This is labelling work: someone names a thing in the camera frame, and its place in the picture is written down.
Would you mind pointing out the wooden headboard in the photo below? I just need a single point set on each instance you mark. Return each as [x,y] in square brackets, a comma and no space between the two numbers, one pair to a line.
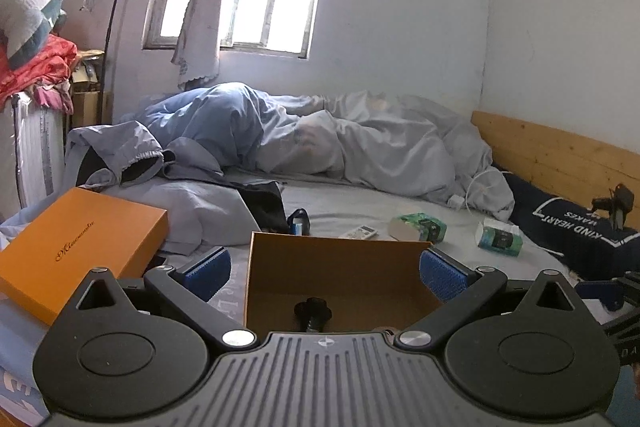
[550,147]

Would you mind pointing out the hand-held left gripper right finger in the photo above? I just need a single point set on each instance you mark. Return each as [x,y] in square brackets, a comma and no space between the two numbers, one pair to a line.
[442,274]

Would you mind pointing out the white remote control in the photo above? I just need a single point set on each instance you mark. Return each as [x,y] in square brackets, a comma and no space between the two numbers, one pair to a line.
[362,232]

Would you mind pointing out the orange box lid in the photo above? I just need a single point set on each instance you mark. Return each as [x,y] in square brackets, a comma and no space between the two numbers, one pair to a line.
[80,247]

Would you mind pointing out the teal blue cloth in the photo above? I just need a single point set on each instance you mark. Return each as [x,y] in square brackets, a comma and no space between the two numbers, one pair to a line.
[629,387]

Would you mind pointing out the black clothes rack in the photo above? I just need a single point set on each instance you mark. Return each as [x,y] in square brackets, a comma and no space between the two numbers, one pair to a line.
[112,32]

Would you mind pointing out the black cloth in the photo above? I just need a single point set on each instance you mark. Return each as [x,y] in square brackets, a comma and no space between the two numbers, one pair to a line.
[265,202]

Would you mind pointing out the navy printed pillow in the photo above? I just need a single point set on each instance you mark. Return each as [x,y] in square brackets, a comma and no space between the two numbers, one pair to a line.
[545,222]

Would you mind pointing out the black clamp mount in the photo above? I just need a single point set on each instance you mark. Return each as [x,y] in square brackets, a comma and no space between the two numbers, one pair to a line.
[617,204]

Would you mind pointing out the white radiator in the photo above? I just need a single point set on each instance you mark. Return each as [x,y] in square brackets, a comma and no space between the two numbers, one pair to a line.
[37,147]

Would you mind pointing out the brown cardboard box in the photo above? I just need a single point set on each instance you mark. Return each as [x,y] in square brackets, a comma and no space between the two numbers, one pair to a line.
[87,107]

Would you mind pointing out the large green tissue pack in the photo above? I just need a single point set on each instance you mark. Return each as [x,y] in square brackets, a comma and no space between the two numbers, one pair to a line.
[417,227]

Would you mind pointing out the pink cloth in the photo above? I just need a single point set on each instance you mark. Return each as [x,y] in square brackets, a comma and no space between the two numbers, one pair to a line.
[52,98]

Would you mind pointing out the black and blue small device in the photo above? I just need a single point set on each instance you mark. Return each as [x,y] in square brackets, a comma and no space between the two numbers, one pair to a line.
[299,222]

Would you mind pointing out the grey jacket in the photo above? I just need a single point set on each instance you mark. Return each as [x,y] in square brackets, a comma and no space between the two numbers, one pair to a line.
[120,147]

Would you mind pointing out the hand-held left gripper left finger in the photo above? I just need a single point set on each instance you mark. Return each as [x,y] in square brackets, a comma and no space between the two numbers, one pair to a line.
[205,274]

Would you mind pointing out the small opened green tissue pack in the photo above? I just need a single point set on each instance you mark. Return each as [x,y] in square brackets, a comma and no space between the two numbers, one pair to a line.
[500,238]

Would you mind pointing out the orange cardboard box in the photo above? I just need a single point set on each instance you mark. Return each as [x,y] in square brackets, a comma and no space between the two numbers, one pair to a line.
[350,272]

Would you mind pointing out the grey blue duvet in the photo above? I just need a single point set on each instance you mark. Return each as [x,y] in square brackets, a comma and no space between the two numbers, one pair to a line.
[390,142]

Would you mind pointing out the white charger plug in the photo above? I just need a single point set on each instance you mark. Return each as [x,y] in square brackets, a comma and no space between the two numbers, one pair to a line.
[456,201]

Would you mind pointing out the white and teal pillow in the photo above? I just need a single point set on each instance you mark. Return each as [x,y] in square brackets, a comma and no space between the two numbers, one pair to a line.
[25,12]

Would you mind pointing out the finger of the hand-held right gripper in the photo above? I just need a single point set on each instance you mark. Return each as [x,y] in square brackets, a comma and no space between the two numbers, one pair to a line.
[600,292]
[625,326]

